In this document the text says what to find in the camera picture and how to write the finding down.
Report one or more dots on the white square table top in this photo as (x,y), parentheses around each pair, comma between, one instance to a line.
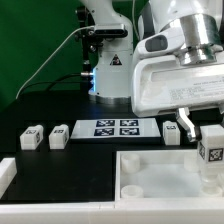
(161,174)

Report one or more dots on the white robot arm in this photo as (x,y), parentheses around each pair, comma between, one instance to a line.
(188,29)

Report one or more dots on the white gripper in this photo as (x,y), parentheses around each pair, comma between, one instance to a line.
(162,86)

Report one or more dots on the white AprilTag base plate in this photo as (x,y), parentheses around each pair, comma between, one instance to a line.
(115,128)

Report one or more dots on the black camera on stand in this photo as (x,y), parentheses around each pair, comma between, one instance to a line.
(92,37)

